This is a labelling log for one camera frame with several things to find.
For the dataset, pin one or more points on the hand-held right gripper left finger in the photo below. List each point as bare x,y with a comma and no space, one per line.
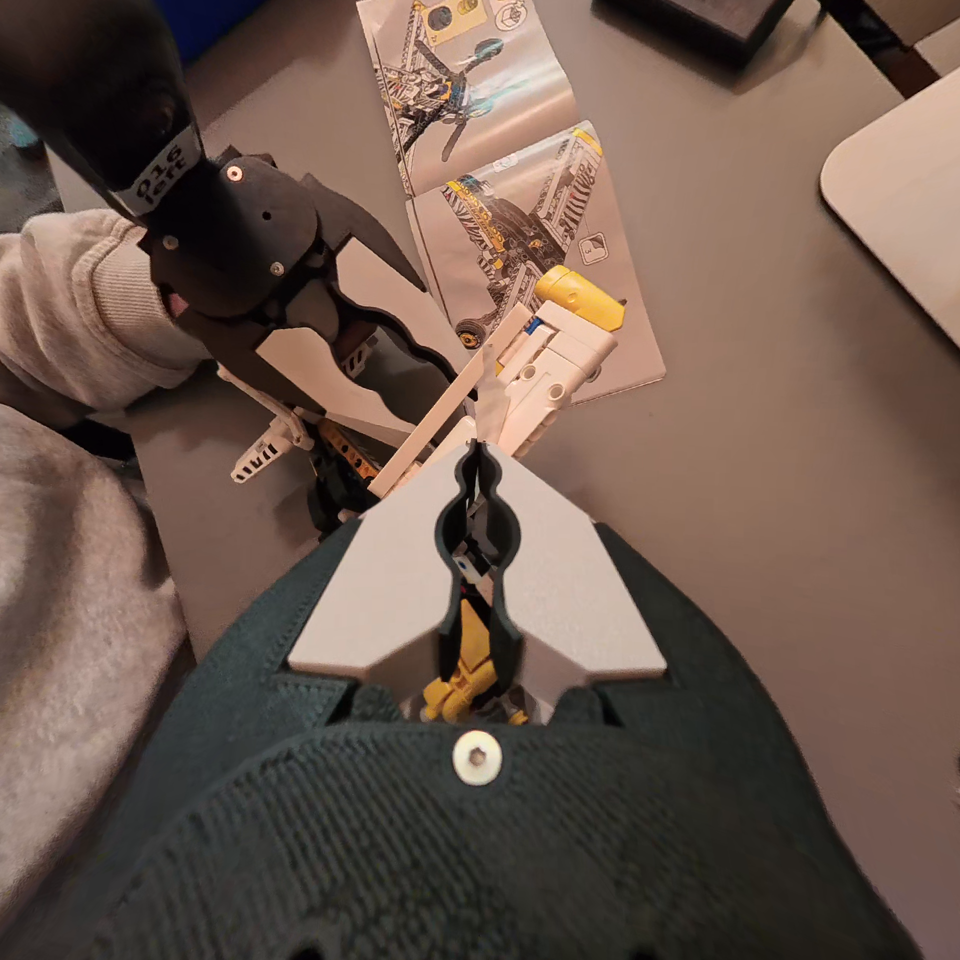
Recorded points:
375,592

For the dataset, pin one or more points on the person's left forearm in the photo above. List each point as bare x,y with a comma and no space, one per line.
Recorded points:
75,315

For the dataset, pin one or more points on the lego airplane model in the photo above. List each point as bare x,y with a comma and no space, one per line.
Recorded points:
570,352

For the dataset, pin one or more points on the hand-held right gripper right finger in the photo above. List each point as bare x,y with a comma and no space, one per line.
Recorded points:
585,592

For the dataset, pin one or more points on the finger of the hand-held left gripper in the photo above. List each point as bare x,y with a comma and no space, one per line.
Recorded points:
322,375
382,285

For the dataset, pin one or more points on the blue plastic bin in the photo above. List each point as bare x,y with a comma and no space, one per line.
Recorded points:
210,26

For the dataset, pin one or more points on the dark flat box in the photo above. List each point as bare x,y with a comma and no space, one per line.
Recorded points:
697,26

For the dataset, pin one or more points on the instruction booklet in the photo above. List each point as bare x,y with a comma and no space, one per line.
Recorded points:
480,67

